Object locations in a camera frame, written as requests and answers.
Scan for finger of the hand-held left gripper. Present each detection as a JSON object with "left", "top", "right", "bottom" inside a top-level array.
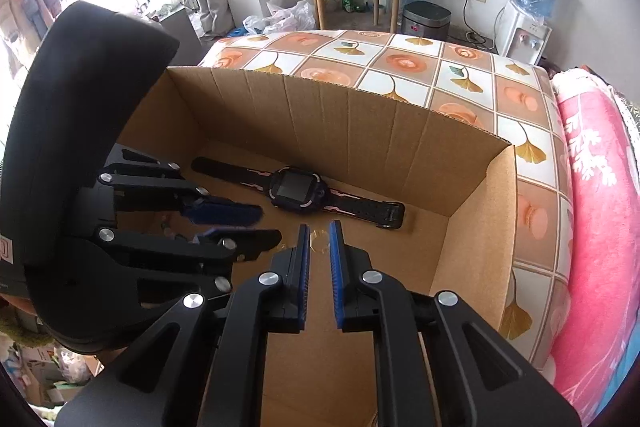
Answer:
[
  {"left": 97, "top": 146, "right": 265, "bottom": 228},
  {"left": 95, "top": 227, "right": 285, "bottom": 308}
]

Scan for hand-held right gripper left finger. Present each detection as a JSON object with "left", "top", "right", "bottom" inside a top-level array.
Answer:
[{"left": 54, "top": 223, "right": 312, "bottom": 427}]

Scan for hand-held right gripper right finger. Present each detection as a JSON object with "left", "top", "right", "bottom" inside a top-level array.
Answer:
[{"left": 328, "top": 220, "right": 585, "bottom": 427}]

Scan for purple and pink smartwatch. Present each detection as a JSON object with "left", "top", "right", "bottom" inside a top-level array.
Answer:
[{"left": 191, "top": 156, "right": 406, "bottom": 233}]

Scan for brown cardboard box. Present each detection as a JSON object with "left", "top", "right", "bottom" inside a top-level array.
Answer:
[{"left": 115, "top": 64, "right": 518, "bottom": 427}]

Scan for small white plastic bag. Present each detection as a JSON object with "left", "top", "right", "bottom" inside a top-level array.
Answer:
[{"left": 242, "top": 14, "right": 273, "bottom": 36}]

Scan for large white plastic bag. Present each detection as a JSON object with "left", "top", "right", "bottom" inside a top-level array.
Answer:
[{"left": 267, "top": 0, "right": 318, "bottom": 32}]

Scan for pink flowered blanket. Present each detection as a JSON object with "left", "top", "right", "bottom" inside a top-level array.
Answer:
[{"left": 542, "top": 67, "right": 640, "bottom": 423}]

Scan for white water dispenser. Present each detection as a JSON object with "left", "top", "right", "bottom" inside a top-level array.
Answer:
[{"left": 492, "top": 0, "right": 553, "bottom": 65}]

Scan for grey textured blanket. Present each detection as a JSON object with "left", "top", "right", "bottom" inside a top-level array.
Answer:
[{"left": 607, "top": 84, "right": 640, "bottom": 142}]

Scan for black power cable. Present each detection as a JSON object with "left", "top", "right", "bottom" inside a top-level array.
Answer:
[{"left": 461, "top": 0, "right": 496, "bottom": 45}]

